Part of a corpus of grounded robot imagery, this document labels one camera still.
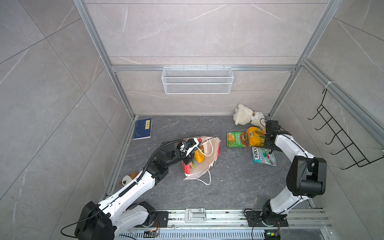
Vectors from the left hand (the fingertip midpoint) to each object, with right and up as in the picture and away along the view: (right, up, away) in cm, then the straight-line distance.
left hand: (198, 143), depth 73 cm
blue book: (-41, +7, +37) cm, 56 cm away
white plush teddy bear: (+34, +17, +35) cm, 52 cm away
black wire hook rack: (+66, +1, -7) cm, 66 cm away
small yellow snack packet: (+1, -8, +9) cm, 12 cm away
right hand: (+48, -2, +18) cm, 51 cm away
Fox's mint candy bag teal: (+42, -11, +22) cm, 49 cm away
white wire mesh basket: (0, +40, +28) cm, 49 cm away
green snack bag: (+28, -1, +30) cm, 41 cm away
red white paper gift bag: (+9, -4, +22) cm, 24 cm away
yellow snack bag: (+40, +2, +26) cm, 48 cm away
